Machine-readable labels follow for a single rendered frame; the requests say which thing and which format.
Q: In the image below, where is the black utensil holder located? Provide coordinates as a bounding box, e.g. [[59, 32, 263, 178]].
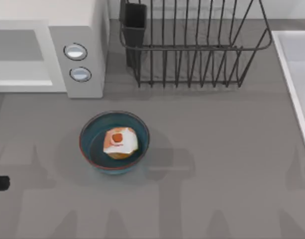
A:
[[119, 0, 148, 68]]

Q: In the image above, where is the dark blue bowl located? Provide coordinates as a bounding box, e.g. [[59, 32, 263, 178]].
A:
[[79, 111, 150, 175]]

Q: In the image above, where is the white and orange wrapped bread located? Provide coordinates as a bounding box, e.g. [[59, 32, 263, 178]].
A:
[[103, 127, 139, 160]]

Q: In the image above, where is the dark wire dish rack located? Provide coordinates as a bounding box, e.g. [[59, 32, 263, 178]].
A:
[[119, 0, 273, 89]]

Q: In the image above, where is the round microwave knob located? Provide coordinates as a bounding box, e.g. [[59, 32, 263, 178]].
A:
[[63, 42, 88, 61], [69, 66, 92, 82]]

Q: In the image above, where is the pale microwave oven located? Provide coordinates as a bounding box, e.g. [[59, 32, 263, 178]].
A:
[[0, 0, 110, 99]]

